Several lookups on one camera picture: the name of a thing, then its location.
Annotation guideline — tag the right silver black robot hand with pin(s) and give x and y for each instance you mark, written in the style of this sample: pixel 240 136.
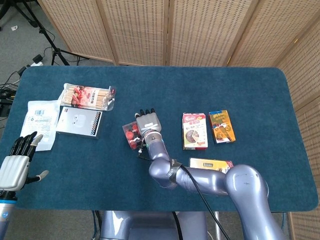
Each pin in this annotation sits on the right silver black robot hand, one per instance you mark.
pixel 148 122

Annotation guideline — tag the metal table leg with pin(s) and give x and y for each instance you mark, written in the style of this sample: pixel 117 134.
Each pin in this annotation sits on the metal table leg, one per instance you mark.
pixel 217 225

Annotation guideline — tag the grey-blue robot torso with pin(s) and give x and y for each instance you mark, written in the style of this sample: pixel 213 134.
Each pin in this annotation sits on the grey-blue robot torso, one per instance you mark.
pixel 140 225

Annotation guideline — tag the white power strip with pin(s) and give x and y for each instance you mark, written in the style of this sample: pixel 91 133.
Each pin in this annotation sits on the white power strip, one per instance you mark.
pixel 37 59

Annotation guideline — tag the wicker folding screen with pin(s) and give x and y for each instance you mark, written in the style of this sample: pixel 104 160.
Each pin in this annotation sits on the wicker folding screen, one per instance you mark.
pixel 140 30

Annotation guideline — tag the yellow blue snack box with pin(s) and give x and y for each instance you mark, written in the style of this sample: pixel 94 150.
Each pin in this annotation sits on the yellow blue snack box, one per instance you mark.
pixel 221 127

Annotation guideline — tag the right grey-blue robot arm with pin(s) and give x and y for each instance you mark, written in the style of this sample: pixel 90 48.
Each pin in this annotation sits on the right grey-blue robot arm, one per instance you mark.
pixel 200 178

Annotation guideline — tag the blue table cloth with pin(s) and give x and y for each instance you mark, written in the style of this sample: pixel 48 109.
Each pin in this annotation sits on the blue table cloth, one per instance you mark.
pixel 150 87

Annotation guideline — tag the black tripod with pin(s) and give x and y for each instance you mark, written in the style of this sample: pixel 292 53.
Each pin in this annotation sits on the black tripod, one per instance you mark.
pixel 57 53

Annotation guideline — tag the white printed pouch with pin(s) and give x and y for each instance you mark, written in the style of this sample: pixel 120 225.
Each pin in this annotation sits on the white printed pouch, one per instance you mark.
pixel 37 120

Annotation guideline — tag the yellow razor blister pack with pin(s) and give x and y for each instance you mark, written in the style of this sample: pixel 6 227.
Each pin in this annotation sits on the yellow razor blister pack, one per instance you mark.
pixel 207 163

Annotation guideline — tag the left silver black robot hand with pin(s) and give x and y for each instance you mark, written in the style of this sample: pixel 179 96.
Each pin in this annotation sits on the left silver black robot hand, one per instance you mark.
pixel 13 172

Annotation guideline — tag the bamboo sticks plastic bag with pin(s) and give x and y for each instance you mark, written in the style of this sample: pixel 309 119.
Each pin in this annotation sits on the bamboo sticks plastic bag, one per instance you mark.
pixel 85 96

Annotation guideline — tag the white red cake snack box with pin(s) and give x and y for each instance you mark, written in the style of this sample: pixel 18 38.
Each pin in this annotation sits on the white red cake snack box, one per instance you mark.
pixel 195 132

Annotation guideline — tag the red items clear package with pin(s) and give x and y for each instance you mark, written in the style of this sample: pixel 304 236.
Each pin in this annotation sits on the red items clear package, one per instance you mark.
pixel 130 136

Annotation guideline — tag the silver earbuds box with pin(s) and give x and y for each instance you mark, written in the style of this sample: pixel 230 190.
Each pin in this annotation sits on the silver earbuds box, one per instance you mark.
pixel 77 122

